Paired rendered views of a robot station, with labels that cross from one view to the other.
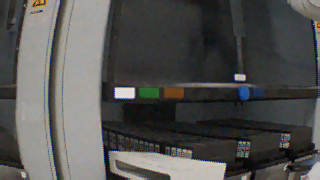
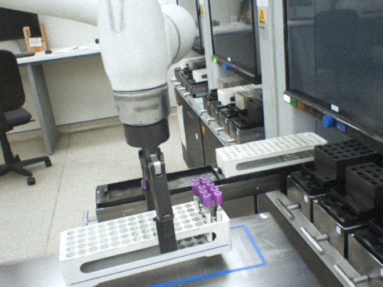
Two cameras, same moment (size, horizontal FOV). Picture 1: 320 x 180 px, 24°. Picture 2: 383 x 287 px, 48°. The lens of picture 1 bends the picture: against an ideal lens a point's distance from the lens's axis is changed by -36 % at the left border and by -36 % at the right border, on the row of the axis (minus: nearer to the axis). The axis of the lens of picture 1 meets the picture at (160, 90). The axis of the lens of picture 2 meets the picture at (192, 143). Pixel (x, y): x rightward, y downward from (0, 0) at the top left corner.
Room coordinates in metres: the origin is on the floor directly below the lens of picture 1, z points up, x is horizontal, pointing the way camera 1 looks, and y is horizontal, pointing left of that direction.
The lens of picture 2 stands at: (2.00, -1.15, 1.30)
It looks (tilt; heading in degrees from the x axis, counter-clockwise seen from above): 20 degrees down; 107
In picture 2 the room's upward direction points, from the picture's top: 7 degrees counter-clockwise
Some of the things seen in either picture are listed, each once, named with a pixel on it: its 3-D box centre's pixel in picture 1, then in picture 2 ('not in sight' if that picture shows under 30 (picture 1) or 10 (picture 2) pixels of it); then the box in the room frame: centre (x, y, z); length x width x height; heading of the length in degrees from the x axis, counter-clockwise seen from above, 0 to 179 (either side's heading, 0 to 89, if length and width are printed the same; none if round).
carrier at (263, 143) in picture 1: (264, 147); (363, 188); (2.09, -0.24, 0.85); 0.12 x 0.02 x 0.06; 116
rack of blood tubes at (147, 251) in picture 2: not in sight; (146, 240); (1.69, -0.53, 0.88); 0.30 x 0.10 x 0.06; 30
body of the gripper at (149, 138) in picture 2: not in sight; (149, 144); (1.72, -0.51, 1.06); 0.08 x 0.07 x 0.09; 120
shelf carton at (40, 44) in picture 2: not in sight; (36, 38); (-0.57, 2.51, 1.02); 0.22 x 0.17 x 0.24; 116
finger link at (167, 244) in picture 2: not in sight; (166, 233); (1.75, -0.56, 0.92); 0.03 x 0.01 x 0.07; 30
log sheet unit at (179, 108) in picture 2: not in sight; (179, 123); (1.08, 1.55, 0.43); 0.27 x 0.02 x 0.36; 117
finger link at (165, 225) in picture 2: not in sight; (166, 224); (1.76, -0.57, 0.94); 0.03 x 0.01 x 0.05; 120
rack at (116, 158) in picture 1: (165, 174); (271, 155); (1.87, -0.01, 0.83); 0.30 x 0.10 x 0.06; 27
